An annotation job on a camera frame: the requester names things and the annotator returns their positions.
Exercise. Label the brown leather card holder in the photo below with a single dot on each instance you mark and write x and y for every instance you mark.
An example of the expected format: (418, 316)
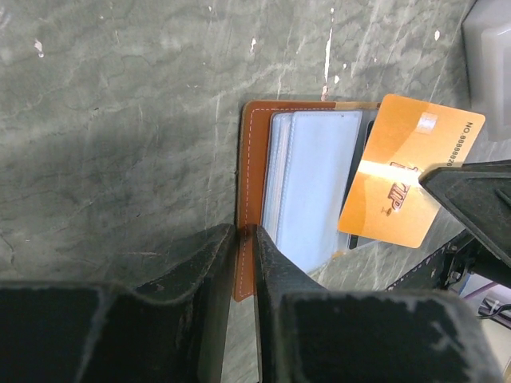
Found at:
(297, 162)

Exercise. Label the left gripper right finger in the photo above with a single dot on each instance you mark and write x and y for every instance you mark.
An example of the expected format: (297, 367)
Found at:
(307, 333)

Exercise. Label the white plastic card tray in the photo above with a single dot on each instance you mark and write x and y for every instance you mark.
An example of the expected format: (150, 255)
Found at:
(486, 37)

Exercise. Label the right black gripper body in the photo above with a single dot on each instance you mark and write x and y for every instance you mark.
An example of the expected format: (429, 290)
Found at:
(477, 196)

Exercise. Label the gold credit card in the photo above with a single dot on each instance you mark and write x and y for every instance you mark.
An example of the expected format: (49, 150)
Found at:
(409, 137)

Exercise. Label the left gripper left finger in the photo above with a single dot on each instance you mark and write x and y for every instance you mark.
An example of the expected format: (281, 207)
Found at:
(169, 329)

